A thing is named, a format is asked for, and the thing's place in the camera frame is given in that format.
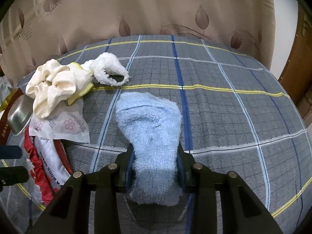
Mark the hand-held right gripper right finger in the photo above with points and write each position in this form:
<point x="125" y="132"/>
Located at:
<point x="181" y="175"/>

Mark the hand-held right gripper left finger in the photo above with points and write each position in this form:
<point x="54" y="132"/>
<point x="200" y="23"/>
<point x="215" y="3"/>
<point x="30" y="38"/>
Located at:
<point x="129" y="173"/>

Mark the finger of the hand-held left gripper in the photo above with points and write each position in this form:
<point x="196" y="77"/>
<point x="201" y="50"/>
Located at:
<point x="12" y="175"/>
<point x="9" y="152"/>

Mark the gold metal tin box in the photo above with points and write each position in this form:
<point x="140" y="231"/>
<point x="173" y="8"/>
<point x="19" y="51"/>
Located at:
<point x="4" y="124"/>

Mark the blue fluffy sock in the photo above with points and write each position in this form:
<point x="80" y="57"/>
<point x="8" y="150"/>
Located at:
<point x="148" y="131"/>

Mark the floral printed wipe packet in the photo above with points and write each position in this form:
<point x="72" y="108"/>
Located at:
<point x="70" y="124"/>

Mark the cream satin scrunchie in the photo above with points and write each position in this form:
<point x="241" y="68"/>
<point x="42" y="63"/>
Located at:
<point x="56" y="85"/>

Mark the white fluffy sock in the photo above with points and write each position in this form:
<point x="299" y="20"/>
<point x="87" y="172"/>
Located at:
<point x="107" y="63"/>

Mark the steel bowl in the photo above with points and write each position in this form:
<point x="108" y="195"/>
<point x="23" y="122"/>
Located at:
<point x="19" y="117"/>

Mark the beige leaf print curtain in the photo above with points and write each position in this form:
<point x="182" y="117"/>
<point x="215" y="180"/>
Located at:
<point x="146" y="9"/>

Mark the brown wooden door frame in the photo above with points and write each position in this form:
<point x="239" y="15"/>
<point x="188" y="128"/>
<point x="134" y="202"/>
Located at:
<point x="297" y="65"/>

